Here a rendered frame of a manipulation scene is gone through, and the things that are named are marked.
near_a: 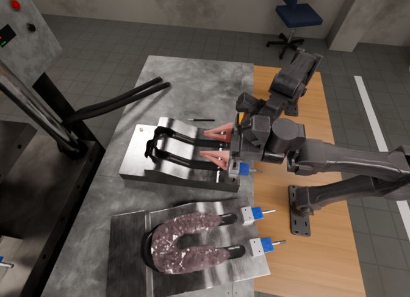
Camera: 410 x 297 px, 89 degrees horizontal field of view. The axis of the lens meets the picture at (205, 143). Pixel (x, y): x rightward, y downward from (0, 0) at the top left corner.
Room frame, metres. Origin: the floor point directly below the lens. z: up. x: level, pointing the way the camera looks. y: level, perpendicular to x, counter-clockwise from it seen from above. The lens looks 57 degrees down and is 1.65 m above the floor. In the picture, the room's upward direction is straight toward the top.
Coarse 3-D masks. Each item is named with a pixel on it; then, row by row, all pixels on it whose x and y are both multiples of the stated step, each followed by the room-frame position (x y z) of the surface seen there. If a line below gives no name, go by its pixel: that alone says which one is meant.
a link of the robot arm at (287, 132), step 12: (276, 120) 0.29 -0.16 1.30; (288, 120) 0.29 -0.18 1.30; (276, 132) 0.25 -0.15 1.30; (288, 132) 0.25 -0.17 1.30; (300, 132) 0.25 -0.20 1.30; (276, 144) 0.24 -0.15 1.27; (288, 144) 0.24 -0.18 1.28; (300, 144) 0.24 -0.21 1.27; (288, 156) 0.25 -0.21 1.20; (288, 168) 0.22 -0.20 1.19; (300, 168) 0.21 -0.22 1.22; (312, 168) 0.21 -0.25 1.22
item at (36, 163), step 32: (32, 160) 0.46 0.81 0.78; (64, 160) 0.46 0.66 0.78; (0, 192) 0.31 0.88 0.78; (32, 192) 0.31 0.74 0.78; (64, 192) 0.31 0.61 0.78; (0, 224) 0.17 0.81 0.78; (32, 224) 0.17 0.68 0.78; (64, 224) 0.19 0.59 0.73; (32, 256) 0.06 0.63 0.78; (0, 288) -0.03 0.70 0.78; (32, 288) -0.04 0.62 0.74
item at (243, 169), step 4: (232, 160) 0.39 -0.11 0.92; (232, 164) 0.37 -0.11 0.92; (240, 164) 0.38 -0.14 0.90; (244, 164) 0.38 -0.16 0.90; (248, 164) 0.38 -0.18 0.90; (240, 168) 0.36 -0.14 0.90; (244, 168) 0.36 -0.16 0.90; (248, 168) 0.36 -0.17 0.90; (252, 168) 0.37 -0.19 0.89; (232, 172) 0.35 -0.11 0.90; (236, 172) 0.34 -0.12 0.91; (240, 172) 0.35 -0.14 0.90; (244, 172) 0.35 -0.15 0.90; (248, 172) 0.35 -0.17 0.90
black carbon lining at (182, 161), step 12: (156, 132) 0.52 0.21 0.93; (168, 132) 0.53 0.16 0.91; (192, 144) 0.49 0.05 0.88; (204, 144) 0.49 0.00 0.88; (216, 144) 0.49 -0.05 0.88; (156, 156) 0.43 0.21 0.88; (168, 156) 0.41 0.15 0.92; (180, 156) 0.42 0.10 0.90; (192, 168) 0.37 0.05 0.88; (204, 168) 0.37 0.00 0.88; (216, 168) 0.37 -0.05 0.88
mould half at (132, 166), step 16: (144, 128) 0.59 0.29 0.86; (176, 128) 0.55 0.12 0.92; (192, 128) 0.57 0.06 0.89; (144, 144) 0.50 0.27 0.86; (160, 144) 0.46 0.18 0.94; (176, 144) 0.47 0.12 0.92; (128, 160) 0.42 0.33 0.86; (144, 160) 0.42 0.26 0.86; (160, 160) 0.38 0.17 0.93; (208, 160) 0.41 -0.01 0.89; (240, 160) 0.40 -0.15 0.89; (128, 176) 0.36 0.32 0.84; (144, 176) 0.35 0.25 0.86; (160, 176) 0.34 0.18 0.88; (176, 176) 0.33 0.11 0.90; (192, 176) 0.34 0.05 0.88; (208, 176) 0.34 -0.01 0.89; (224, 176) 0.33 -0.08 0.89
